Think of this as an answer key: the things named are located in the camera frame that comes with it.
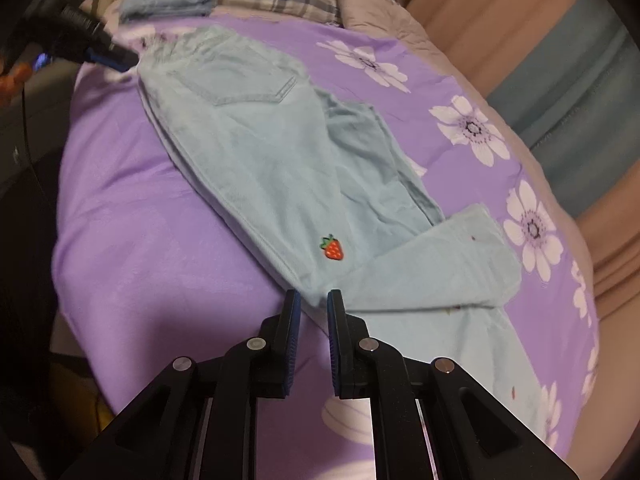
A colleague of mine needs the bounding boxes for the folded blue jeans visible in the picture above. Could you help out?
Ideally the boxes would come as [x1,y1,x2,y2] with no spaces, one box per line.
[119,0,217,24]

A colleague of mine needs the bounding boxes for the purple floral bed sheet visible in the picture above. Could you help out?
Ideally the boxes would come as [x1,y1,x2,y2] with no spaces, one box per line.
[50,10,601,480]

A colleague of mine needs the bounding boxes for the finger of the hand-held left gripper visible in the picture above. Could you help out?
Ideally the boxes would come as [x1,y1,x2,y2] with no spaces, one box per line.
[60,5,139,74]

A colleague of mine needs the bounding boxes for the light blue pants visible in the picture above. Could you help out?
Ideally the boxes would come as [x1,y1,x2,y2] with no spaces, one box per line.
[136,27,551,441]

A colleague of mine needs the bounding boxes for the person's left hand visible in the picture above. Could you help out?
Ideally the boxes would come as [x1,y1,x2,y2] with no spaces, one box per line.
[0,61,30,107]

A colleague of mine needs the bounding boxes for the grey quilt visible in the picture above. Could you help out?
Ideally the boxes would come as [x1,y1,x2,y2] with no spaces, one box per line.
[334,0,453,68]

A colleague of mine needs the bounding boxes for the teal fabric panel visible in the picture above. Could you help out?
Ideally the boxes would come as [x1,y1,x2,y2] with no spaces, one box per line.
[484,0,635,221]

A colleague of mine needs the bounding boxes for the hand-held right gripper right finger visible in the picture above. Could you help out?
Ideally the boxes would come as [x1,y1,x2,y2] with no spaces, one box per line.
[326,289,581,480]

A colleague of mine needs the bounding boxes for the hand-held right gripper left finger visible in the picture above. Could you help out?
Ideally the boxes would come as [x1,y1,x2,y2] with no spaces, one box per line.
[60,289,302,480]

